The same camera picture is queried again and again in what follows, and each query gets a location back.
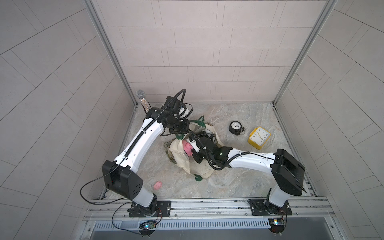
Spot beige canvas tote bag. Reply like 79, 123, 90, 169
163, 116, 223, 181

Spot black twin-bell alarm clock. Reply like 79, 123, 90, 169
229, 121, 245, 136

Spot yellow square alarm clock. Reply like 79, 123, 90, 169
248, 127, 271, 150

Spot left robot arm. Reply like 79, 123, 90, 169
102, 100, 193, 216

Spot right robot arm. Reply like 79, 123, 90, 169
185, 132, 306, 217

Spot pink alarm clock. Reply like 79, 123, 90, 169
182, 140, 194, 157

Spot pink eraser piece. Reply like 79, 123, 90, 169
153, 181, 162, 191

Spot left controller board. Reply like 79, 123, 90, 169
139, 221, 157, 231

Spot controller board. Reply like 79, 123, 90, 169
139, 221, 157, 231
268, 218, 286, 234

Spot right controller board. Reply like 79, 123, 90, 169
268, 218, 286, 234

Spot left metal corner profile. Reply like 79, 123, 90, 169
83, 0, 138, 107

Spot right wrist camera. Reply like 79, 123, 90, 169
187, 139, 200, 153

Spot metal corner wall profile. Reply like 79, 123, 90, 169
272, 0, 337, 106

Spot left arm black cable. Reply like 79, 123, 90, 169
79, 167, 160, 235

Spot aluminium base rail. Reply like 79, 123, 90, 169
79, 197, 346, 240

